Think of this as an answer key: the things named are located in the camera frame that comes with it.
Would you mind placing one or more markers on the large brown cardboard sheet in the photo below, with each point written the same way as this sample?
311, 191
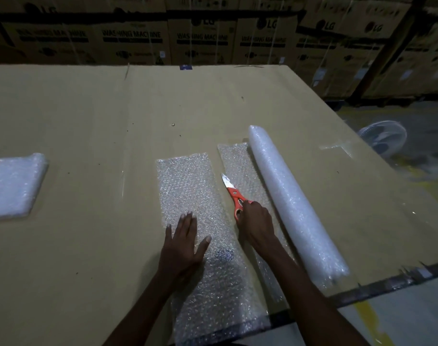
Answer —
96, 133

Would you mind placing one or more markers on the brown metal rack post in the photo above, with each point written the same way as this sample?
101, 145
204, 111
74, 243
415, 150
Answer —
388, 50

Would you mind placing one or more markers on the person's left middle finger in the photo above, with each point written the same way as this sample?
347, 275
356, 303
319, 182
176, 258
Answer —
187, 228

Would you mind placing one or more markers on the clear tape piece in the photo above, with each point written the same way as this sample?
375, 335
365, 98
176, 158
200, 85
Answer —
337, 147

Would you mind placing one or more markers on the person's left forearm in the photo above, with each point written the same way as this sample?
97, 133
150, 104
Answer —
146, 309

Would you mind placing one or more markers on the white pedestal fan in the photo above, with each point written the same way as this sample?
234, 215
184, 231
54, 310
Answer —
383, 137

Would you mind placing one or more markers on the person's left little finger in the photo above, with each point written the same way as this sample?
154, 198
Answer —
169, 236

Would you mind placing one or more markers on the stack of cardboard appliance boxes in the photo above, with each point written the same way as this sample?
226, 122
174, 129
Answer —
204, 35

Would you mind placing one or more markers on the person's left hand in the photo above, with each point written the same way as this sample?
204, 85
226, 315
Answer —
179, 252

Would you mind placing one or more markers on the small blue object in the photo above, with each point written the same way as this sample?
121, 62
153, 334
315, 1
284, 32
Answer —
185, 66

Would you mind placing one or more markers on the bubble wrap roll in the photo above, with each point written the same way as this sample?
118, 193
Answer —
291, 198

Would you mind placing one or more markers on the folded bubble wrap stack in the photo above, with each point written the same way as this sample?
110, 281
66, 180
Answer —
15, 185

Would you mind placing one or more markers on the person's left thumb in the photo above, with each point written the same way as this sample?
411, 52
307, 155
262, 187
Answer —
203, 248

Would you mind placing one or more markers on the person's right fingers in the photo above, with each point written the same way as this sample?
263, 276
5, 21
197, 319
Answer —
245, 216

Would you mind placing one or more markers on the person's right forearm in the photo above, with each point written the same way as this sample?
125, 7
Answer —
305, 299

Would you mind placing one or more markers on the dark metal rack beam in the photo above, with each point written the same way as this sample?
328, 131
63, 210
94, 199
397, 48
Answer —
96, 16

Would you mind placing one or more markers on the person's right hand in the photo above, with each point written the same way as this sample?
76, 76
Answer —
256, 223

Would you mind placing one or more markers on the cut bubble wrap sheet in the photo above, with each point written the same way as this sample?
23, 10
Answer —
193, 183

